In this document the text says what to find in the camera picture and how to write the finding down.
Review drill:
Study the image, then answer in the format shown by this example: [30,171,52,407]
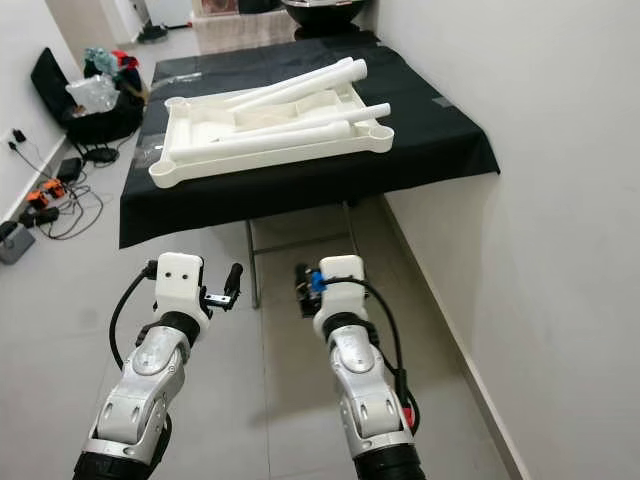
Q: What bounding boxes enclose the white plastic table top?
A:
[147,84,397,190]

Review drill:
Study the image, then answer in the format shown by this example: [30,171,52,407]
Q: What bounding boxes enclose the black tablecloth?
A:
[117,38,502,250]

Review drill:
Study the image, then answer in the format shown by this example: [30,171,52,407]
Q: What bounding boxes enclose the black router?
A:
[82,145,119,166]

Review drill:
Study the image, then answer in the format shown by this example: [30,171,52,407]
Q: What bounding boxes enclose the black power strip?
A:
[20,205,61,229]

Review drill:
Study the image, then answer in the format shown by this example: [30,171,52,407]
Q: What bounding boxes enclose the black power adapter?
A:
[57,157,83,183]

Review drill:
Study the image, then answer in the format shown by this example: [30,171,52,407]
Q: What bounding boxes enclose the grey box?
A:
[0,220,38,265]

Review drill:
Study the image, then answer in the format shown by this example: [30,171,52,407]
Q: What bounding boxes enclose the clear plastic bag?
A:
[65,75,121,114]

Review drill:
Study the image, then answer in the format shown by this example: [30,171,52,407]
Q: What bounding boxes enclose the beige woven mat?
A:
[192,12,296,56]

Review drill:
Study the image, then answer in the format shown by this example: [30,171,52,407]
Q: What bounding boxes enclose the red cloth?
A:
[110,50,141,73]

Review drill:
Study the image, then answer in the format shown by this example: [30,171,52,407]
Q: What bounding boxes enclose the teal cloth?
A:
[85,46,119,79]

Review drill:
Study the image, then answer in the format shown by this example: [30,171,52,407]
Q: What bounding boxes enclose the black stand base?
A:
[136,24,169,45]

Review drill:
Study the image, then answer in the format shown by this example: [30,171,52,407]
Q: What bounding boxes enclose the large black round bowl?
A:
[280,0,379,41]

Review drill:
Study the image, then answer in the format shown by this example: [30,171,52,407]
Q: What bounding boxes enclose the red patterned box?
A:
[200,0,241,16]

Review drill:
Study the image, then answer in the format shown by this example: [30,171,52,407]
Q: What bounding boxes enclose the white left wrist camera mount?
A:
[154,252,212,343]

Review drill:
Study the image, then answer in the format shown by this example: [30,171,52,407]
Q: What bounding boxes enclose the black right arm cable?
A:
[322,275,419,429]

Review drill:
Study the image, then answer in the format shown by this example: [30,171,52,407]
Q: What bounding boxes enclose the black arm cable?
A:
[322,275,419,429]
[108,262,161,379]

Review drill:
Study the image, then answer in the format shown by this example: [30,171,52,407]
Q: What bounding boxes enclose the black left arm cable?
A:
[108,262,161,379]

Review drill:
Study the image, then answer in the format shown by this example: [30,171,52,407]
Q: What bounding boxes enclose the black floor cables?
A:
[10,140,106,241]

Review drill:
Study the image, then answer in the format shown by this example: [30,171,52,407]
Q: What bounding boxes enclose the black wall plug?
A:
[8,127,33,153]

